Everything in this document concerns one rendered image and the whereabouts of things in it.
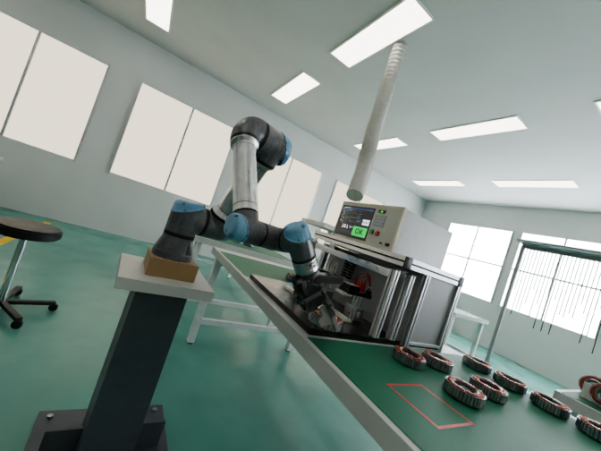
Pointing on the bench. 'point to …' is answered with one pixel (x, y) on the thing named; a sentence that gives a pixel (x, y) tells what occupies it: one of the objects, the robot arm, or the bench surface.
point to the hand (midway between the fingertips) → (325, 320)
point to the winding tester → (402, 234)
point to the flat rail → (353, 259)
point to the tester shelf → (393, 258)
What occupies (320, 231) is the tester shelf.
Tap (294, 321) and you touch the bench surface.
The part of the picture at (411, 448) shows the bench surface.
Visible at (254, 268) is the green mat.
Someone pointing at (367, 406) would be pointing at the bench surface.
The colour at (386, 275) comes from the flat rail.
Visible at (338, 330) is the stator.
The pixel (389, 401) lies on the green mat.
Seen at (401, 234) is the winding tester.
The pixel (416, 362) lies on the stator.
